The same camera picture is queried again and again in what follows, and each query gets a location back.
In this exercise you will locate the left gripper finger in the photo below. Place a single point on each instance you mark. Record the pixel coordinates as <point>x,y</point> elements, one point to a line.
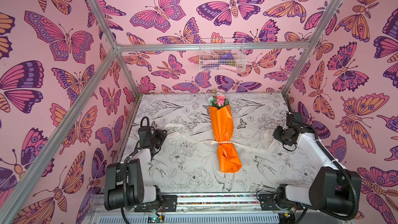
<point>160,135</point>
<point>157,148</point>

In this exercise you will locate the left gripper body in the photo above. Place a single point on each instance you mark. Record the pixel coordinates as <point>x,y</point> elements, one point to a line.
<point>151,141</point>

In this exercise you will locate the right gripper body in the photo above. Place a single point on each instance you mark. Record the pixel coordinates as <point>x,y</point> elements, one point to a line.
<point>280,135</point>

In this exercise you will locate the white ribbon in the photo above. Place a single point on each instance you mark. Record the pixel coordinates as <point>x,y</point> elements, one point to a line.
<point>268,138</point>

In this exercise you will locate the orange wrapping paper sheet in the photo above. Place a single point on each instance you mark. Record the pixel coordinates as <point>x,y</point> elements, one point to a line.
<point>223,128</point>

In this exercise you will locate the pink fake rose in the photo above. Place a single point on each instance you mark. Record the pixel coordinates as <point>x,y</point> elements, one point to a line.
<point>220,100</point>

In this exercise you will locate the white fake flower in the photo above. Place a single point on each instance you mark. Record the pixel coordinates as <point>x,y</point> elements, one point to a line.
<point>213,101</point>

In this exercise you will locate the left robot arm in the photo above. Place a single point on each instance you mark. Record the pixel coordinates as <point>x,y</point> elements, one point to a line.
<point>124,181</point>

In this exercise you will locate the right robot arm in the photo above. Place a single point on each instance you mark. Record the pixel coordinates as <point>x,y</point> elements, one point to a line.
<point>334,191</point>

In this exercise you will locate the green circuit board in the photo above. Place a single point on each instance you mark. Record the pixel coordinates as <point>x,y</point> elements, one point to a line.
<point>155,219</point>

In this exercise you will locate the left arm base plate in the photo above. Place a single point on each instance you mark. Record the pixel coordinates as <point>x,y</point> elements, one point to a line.
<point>167,204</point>

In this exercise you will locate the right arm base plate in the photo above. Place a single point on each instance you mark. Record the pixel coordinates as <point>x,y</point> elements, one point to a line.
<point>268,203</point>

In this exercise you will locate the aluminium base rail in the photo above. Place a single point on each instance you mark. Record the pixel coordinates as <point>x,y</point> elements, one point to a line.
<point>210,208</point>

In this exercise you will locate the white wire basket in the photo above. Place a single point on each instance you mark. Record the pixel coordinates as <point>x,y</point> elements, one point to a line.
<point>223,57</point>

